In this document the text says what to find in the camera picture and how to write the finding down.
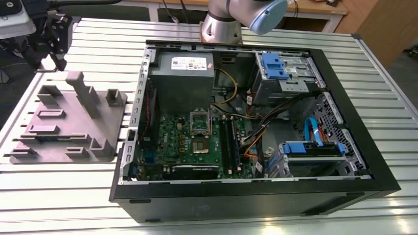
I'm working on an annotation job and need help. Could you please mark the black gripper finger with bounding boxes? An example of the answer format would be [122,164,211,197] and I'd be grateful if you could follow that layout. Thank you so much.
[45,13,73,71]
[0,36,49,71]

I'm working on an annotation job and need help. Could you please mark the CPU socket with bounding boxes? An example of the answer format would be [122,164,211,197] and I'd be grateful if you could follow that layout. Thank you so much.
[191,137,211,155]

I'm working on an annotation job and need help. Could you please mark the grey parts rack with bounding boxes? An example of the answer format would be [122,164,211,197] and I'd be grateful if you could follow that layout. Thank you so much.
[8,70,128,164]

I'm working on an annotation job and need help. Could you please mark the green RAM stick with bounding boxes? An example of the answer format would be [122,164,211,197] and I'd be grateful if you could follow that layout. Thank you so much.
[34,136,72,143]

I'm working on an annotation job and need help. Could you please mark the grey power supply unit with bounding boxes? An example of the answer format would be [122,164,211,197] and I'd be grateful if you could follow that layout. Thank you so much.
[149,51,216,116]

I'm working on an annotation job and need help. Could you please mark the green motherboard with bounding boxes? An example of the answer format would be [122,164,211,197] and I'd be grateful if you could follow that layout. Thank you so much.
[136,115,255,181]

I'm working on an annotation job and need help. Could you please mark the metal socket cover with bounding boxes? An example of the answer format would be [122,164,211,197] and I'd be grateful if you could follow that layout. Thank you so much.
[189,107,209,135]

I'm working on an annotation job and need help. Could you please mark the blue disk carrier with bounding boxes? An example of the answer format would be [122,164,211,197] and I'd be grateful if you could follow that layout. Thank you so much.
[260,52,291,80]

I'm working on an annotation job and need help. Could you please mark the black RAM slot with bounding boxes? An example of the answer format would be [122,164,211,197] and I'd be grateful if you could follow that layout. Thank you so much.
[219,116,229,172]

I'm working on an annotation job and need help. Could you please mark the black graphics card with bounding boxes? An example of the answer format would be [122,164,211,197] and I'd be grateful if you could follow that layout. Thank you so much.
[171,164,220,181]

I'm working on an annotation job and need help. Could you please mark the black RAM stick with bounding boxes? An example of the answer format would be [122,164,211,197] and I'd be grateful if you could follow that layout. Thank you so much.
[229,117,243,171]

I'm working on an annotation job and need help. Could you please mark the metal disk bay cage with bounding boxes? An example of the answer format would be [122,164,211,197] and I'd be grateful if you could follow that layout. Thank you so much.
[252,50,327,106]

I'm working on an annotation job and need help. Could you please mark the wooden desk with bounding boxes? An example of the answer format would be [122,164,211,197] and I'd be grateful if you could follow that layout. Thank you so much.
[283,0,349,32]

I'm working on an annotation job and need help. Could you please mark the black open PC case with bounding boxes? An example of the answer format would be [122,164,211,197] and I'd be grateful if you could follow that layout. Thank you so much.
[108,39,402,223]

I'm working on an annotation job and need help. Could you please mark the black disk in blue carrier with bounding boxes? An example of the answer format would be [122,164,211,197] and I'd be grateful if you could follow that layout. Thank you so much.
[280,141,347,157]

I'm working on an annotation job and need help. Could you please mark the brown wooden cabinet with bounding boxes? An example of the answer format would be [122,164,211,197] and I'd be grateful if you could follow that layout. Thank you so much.
[335,0,418,67]

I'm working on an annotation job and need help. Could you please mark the thin red wire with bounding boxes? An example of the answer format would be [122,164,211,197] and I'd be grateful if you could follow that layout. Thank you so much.
[142,85,156,141]

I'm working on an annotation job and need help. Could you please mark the yellow wire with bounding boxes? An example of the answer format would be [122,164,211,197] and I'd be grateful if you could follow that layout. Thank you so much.
[209,68,237,106]

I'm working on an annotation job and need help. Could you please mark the black sleeved cable bundle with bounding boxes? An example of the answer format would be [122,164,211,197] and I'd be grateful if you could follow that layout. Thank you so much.
[240,91,327,146]

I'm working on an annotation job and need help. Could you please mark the orange wires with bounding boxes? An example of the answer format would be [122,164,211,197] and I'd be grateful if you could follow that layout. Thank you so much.
[243,141,261,160]

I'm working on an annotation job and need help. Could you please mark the metal disk bay frame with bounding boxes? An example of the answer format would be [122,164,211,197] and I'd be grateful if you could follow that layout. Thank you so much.
[265,144,372,179]

